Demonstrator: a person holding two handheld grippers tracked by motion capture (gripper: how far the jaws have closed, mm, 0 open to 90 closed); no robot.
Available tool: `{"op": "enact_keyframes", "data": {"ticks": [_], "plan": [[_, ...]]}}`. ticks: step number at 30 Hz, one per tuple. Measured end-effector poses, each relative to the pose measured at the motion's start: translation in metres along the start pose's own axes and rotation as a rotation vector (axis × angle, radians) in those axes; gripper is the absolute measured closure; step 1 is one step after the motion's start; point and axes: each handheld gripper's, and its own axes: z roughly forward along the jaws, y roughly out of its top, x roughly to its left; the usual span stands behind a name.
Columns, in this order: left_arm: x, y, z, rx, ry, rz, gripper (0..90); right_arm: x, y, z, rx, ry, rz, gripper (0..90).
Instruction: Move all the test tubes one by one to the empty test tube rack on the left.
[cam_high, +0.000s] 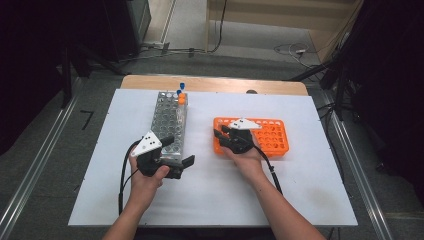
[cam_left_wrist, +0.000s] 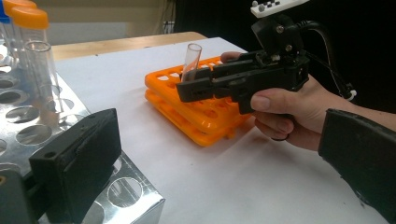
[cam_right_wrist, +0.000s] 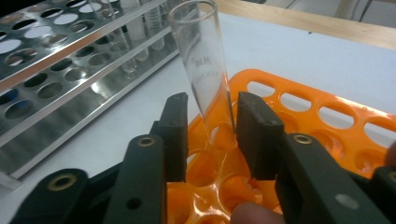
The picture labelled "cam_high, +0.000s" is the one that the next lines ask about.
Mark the black curtain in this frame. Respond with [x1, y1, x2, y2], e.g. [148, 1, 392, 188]
[0, 0, 69, 156]
[344, 0, 424, 203]

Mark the hand-held gripper black cable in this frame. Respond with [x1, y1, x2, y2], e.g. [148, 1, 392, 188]
[254, 145, 284, 196]
[117, 139, 142, 216]

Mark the white board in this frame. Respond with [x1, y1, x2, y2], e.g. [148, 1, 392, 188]
[68, 88, 359, 228]

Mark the person's left hand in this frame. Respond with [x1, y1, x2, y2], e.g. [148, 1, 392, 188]
[128, 154, 171, 209]

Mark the silver metal tube rack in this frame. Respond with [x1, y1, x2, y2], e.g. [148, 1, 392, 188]
[145, 90, 189, 166]

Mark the wooden cabinet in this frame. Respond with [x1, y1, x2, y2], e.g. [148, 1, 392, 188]
[205, 0, 365, 64]

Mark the black hanging cable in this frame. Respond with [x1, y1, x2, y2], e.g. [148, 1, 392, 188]
[208, 0, 229, 54]

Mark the right hand-held gripper black cable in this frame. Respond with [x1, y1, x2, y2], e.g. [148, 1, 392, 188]
[254, 145, 284, 196]

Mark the person's dark clothing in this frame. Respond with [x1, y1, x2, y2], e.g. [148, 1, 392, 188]
[133, 227, 278, 240]

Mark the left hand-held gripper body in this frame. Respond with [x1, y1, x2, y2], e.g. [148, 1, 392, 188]
[130, 130, 186, 180]

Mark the black metal stand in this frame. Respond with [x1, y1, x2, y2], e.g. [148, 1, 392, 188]
[286, 59, 348, 122]
[59, 42, 128, 110]

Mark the left hand-held gripper black cable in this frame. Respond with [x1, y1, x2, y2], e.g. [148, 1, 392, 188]
[117, 139, 142, 216]

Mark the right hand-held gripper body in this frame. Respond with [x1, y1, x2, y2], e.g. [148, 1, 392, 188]
[219, 118, 263, 155]

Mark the orange plastic tube rack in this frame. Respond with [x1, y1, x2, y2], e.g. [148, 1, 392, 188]
[212, 116, 290, 159]

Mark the white floor cable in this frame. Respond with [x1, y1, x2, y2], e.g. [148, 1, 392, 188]
[273, 42, 322, 70]

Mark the grey floor cable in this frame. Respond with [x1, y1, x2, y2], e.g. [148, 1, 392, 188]
[119, 45, 208, 64]

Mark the person's right hand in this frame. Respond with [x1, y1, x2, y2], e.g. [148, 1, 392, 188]
[220, 133, 269, 184]

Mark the metal floor rail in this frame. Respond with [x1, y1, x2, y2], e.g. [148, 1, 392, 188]
[319, 93, 395, 240]
[0, 78, 84, 240]

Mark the dark cabinet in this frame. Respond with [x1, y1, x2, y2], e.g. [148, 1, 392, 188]
[99, 0, 153, 63]

